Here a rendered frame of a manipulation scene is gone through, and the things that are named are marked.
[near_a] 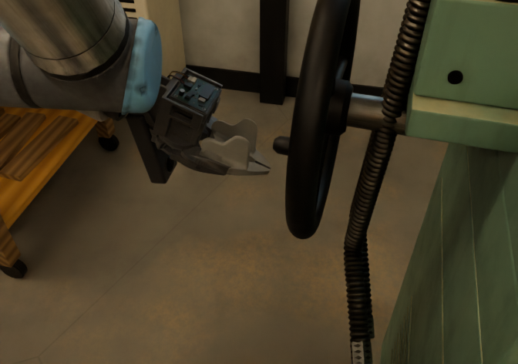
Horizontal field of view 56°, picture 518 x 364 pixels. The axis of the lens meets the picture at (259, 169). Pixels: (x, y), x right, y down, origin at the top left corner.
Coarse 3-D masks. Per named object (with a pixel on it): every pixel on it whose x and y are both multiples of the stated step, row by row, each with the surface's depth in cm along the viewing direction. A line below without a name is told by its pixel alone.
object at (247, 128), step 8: (216, 120) 62; (240, 120) 61; (248, 120) 60; (216, 128) 62; (224, 128) 62; (232, 128) 62; (240, 128) 61; (248, 128) 61; (256, 128) 61; (216, 136) 62; (224, 136) 63; (232, 136) 62; (248, 136) 62; (256, 136) 61; (256, 152) 63; (256, 160) 62; (264, 160) 63
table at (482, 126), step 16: (416, 96) 43; (416, 112) 41; (432, 112) 41; (448, 112) 41; (464, 112) 41; (480, 112) 41; (496, 112) 41; (512, 112) 41; (416, 128) 42; (432, 128) 42; (448, 128) 41; (464, 128) 41; (480, 128) 41; (496, 128) 40; (512, 128) 40; (464, 144) 42; (480, 144) 42; (496, 144) 41; (512, 144) 41
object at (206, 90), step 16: (176, 80) 57; (192, 80) 58; (208, 80) 60; (160, 96) 57; (176, 96) 56; (192, 96) 57; (208, 96) 57; (112, 112) 58; (160, 112) 56; (176, 112) 57; (192, 112) 55; (208, 112) 57; (160, 128) 58; (176, 128) 59; (192, 128) 58; (160, 144) 59; (176, 144) 59; (192, 144) 60
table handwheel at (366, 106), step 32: (320, 0) 40; (352, 0) 53; (320, 32) 38; (352, 32) 58; (320, 64) 38; (320, 96) 38; (352, 96) 50; (320, 128) 39; (288, 160) 41; (320, 160) 41; (288, 192) 42; (320, 192) 59; (288, 224) 46
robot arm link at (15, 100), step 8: (0, 32) 44; (0, 40) 44; (8, 40) 44; (0, 48) 44; (8, 48) 44; (0, 56) 44; (8, 56) 44; (0, 64) 44; (8, 64) 44; (0, 72) 44; (8, 72) 44; (0, 80) 44; (8, 80) 44; (0, 88) 45; (8, 88) 45; (0, 96) 46; (8, 96) 46; (16, 96) 46; (0, 104) 47; (8, 104) 47; (16, 104) 47; (24, 104) 47
